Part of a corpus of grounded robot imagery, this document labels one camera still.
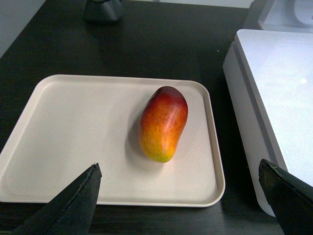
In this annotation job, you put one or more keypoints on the dark red yellow mango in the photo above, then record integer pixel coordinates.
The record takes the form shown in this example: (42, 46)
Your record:
(162, 123)

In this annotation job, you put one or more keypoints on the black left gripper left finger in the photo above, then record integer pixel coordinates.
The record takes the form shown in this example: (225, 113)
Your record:
(70, 212)

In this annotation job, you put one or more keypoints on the beige plastic tray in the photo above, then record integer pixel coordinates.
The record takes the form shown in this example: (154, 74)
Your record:
(71, 122)

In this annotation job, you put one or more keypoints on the white checkout scale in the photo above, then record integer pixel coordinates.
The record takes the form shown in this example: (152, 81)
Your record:
(270, 80)

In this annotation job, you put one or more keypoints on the black barcode scanner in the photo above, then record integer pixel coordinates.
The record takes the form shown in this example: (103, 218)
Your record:
(103, 11)

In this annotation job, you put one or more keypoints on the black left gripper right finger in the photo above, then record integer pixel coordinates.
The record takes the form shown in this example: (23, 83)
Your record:
(290, 199)

